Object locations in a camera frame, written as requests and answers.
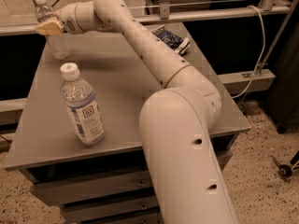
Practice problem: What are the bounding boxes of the bottom grey drawer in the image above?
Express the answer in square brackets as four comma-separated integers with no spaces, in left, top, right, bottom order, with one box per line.
[80,209,164,224]

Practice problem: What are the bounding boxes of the top grey drawer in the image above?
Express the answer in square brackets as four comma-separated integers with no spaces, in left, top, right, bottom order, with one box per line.
[30,148,234,207]

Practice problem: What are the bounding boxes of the grey drawer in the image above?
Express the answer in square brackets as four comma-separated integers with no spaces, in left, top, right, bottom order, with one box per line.
[30,148,234,207]
[61,196,159,223]
[80,209,164,224]

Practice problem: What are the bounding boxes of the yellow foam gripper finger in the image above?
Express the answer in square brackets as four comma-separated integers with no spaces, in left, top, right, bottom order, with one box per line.
[36,20,64,35]

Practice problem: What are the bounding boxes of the water bottle blue white label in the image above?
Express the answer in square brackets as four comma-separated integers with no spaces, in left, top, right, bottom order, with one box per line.
[60,63,105,146]

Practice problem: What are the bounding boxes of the clear water bottle red label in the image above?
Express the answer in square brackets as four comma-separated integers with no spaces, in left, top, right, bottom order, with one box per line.
[35,0,70,60]

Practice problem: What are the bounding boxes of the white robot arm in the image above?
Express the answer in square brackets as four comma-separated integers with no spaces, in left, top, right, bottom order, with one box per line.
[36,0,238,224]

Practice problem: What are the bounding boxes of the dark cabinet at right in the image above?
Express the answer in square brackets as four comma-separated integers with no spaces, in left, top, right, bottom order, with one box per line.
[265,24,299,133]

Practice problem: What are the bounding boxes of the grey drawer cabinet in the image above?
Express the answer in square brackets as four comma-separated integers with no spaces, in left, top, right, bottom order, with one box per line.
[5,33,249,224]

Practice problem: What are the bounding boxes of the blue chip bag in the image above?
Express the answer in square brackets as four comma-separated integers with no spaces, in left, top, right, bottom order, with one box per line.
[151,25,190,55]

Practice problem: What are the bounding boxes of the black caster wheel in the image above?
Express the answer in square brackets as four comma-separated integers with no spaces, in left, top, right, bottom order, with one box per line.
[272,156,292,177]

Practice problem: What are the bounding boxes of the middle grey drawer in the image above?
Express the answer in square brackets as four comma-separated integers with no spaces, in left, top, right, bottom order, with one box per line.
[61,196,159,223]

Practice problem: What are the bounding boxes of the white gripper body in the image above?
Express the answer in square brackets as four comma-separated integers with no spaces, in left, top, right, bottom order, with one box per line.
[58,4,82,34]

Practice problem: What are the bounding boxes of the metal railing frame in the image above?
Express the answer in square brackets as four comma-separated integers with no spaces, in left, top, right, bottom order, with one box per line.
[0,0,299,37]

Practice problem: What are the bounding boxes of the white cable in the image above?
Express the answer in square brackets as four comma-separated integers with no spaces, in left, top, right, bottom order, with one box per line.
[231,5,268,100]

